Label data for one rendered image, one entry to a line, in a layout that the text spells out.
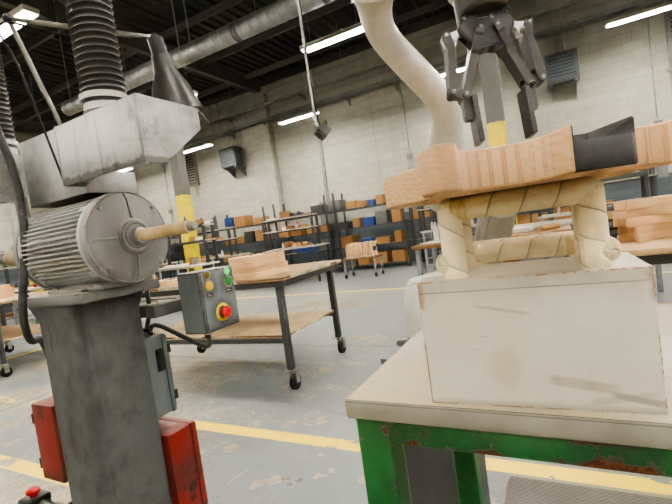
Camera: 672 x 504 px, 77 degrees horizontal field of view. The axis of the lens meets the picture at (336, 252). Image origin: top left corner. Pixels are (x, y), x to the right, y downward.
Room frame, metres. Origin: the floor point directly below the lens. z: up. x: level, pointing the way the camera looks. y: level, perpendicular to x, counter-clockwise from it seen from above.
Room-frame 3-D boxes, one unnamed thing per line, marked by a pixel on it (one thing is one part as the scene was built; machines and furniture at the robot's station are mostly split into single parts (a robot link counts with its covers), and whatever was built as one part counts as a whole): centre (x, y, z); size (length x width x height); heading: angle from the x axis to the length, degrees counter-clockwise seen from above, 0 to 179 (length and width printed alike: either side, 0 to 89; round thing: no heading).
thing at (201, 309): (1.43, 0.52, 0.99); 0.24 x 0.21 x 0.26; 62
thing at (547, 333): (0.59, -0.26, 1.02); 0.27 x 0.15 x 0.17; 65
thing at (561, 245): (0.69, -0.31, 1.12); 0.20 x 0.03 x 0.03; 64
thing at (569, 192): (0.55, -0.24, 1.20); 0.20 x 0.03 x 0.03; 64
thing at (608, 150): (0.59, -0.26, 1.23); 0.40 x 0.35 x 0.04; 179
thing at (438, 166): (0.44, -0.13, 1.23); 0.09 x 0.07 x 0.04; 179
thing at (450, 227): (0.59, -0.16, 1.15); 0.03 x 0.03 x 0.09
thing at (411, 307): (1.56, -0.31, 0.87); 0.18 x 0.16 x 0.22; 86
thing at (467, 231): (0.66, -0.20, 1.15); 0.03 x 0.03 x 0.09
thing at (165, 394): (1.42, 0.69, 0.93); 0.15 x 0.10 x 0.55; 62
